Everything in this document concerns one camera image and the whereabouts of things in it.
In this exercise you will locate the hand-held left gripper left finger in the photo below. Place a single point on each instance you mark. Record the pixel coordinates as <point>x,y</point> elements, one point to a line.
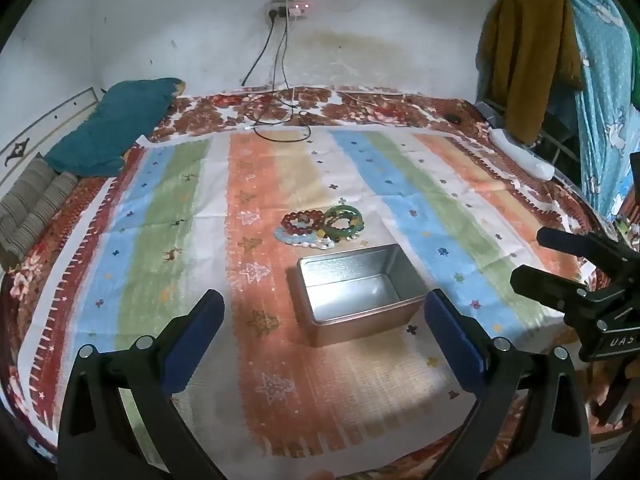
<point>192,340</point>

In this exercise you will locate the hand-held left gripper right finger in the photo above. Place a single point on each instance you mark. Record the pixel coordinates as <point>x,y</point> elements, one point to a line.
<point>452,345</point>

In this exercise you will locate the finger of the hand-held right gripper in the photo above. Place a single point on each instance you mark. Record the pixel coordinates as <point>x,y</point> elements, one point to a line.
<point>545,282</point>
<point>565,240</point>

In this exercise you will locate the silver metal tin box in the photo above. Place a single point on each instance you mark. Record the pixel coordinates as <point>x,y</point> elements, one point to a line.
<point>350,290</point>

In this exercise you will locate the white bolster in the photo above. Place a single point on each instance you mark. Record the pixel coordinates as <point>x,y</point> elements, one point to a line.
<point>525,157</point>

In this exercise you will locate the dark metal rack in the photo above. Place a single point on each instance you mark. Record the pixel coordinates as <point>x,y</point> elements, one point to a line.
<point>555,140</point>

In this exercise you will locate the striped pastel blanket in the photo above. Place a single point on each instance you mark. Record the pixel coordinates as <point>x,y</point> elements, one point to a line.
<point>150,240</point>

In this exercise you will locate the blue printed cloth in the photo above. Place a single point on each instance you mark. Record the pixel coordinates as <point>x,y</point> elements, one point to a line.
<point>600,85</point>

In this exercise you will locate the mustard hanging garment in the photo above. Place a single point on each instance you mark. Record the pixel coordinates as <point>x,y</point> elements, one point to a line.
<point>530,50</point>

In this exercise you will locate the teal pillow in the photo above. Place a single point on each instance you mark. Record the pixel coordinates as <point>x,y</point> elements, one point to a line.
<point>110,130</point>

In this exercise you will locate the brown floral bed sheet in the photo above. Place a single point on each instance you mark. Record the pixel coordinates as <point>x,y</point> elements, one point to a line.
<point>350,105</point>

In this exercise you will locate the white headboard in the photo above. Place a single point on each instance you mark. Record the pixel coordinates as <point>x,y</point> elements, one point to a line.
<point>50,125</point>

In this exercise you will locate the white power strip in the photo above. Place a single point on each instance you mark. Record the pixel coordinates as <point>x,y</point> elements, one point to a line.
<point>287,10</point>

